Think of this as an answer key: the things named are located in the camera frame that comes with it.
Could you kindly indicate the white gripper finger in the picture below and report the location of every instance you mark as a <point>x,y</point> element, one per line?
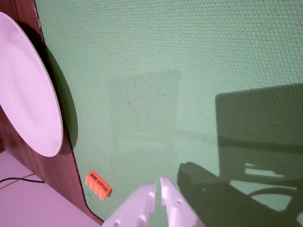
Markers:
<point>175,208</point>
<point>135,203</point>

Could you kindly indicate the orange lego block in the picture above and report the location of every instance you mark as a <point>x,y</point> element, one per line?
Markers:
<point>98,185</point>

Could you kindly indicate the white round plate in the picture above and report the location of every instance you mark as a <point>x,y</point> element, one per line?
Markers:
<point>23,94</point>

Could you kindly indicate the green mat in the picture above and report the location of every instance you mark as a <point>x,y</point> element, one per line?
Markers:
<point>165,71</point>

